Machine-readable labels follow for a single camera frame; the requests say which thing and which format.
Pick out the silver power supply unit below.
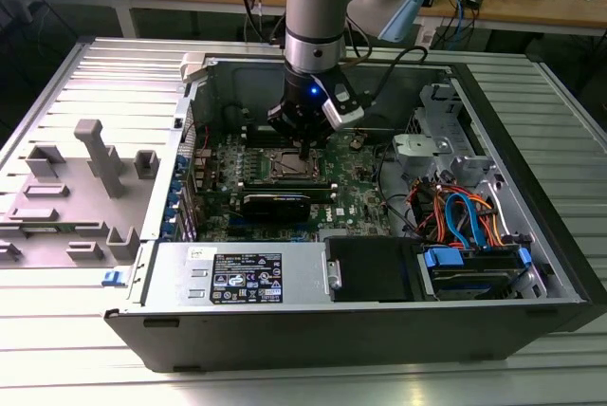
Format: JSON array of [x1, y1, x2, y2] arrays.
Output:
[[140, 240, 332, 308]]

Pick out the green motherboard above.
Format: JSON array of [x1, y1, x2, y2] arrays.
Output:
[[193, 128, 412, 244]]

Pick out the hard disk in blue carrier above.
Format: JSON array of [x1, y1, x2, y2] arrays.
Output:
[[416, 243, 536, 302]]

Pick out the silver socket cover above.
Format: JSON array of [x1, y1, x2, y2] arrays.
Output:
[[273, 149, 323, 179]]

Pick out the silver bay latch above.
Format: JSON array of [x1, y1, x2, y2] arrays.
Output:
[[322, 258, 343, 289]]

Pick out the blue card retainer clips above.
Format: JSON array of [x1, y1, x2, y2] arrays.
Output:
[[161, 149, 186, 242]]

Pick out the black drive bay cover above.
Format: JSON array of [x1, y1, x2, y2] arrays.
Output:
[[324, 236, 424, 304]]

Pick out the black camera cable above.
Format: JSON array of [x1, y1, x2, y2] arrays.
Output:
[[362, 45, 429, 106]]

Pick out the silver drive cage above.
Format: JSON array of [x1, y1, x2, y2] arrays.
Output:
[[392, 82, 499, 189]]

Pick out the black and silver PC case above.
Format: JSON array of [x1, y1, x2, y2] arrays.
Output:
[[102, 52, 607, 375]]

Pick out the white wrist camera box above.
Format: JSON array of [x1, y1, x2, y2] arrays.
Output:
[[321, 82, 367, 132]]

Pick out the orange wire bundle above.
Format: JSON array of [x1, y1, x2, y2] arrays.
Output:
[[408, 176, 506, 249]]

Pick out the black graphics card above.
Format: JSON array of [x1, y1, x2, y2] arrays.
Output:
[[240, 192, 313, 226]]

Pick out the blue hanging cable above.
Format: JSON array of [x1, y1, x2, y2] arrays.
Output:
[[450, 0, 470, 42]]

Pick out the grey case latch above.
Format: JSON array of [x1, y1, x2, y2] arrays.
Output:
[[180, 52, 211, 83]]

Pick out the grey parts rack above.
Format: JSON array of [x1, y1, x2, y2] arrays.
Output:
[[0, 119, 157, 270]]

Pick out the black power supply label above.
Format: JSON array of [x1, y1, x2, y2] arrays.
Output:
[[211, 252, 284, 305]]

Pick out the blue flat wire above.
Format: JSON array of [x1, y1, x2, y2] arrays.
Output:
[[444, 192, 489, 249]]

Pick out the silver CPU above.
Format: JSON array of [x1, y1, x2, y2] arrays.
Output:
[[280, 157, 308, 175]]

